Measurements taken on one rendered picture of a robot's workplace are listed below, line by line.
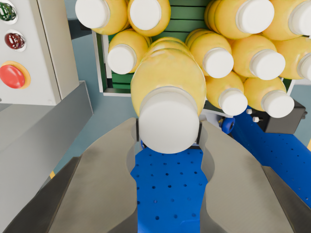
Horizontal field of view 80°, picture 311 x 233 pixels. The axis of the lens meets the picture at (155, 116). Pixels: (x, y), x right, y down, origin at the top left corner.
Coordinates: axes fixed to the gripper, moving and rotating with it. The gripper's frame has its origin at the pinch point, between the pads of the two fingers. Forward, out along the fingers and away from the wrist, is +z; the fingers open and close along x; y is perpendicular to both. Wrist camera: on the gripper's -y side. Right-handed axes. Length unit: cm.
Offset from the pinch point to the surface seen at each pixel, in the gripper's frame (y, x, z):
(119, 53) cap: -1.0, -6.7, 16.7
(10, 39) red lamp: -2.6, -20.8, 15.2
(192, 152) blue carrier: 23.5, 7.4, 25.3
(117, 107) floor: 64, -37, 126
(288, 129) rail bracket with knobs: 16.0, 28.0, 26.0
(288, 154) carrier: 48, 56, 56
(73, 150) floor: 113, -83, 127
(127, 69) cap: 1.2, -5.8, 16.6
